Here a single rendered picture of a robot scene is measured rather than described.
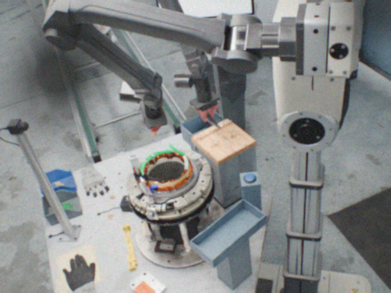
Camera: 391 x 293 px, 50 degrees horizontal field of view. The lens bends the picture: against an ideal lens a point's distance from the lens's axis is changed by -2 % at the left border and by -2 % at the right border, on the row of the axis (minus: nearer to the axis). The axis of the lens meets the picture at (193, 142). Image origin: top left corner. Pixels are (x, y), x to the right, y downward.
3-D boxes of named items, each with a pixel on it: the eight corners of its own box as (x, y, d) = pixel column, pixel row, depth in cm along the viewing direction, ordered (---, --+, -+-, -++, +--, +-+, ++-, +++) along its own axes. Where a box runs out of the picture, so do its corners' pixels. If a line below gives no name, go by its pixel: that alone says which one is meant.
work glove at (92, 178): (79, 170, 217) (77, 167, 216) (100, 162, 220) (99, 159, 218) (87, 201, 199) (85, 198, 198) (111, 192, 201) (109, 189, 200)
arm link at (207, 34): (33, 10, 76) (47, -36, 79) (42, 41, 89) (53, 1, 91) (264, 63, 84) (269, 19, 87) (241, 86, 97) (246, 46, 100)
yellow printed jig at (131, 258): (122, 230, 183) (120, 225, 181) (130, 227, 183) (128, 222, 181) (129, 271, 166) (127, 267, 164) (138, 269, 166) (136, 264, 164)
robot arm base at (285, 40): (303, 77, 83) (304, 20, 76) (262, 76, 86) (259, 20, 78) (306, 56, 90) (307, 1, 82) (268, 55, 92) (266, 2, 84)
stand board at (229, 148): (191, 141, 181) (190, 137, 180) (227, 123, 187) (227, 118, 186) (218, 166, 167) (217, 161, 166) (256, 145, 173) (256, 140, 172)
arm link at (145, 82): (58, 33, 84) (70, -13, 86) (37, 36, 86) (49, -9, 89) (161, 108, 121) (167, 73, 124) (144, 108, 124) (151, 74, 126)
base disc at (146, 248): (124, 215, 188) (123, 213, 187) (204, 182, 197) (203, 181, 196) (153, 283, 159) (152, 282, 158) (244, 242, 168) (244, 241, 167)
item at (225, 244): (220, 306, 149) (211, 260, 131) (200, 287, 156) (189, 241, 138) (268, 264, 160) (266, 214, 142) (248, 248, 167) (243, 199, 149)
